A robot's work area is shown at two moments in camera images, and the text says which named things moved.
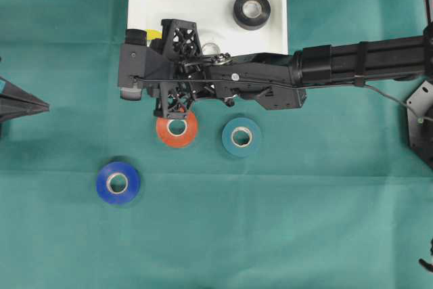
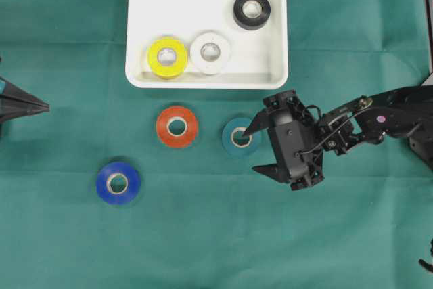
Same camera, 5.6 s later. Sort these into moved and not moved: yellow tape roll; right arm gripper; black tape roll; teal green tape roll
Moved: right arm gripper; yellow tape roll
Not moved: teal green tape roll; black tape roll
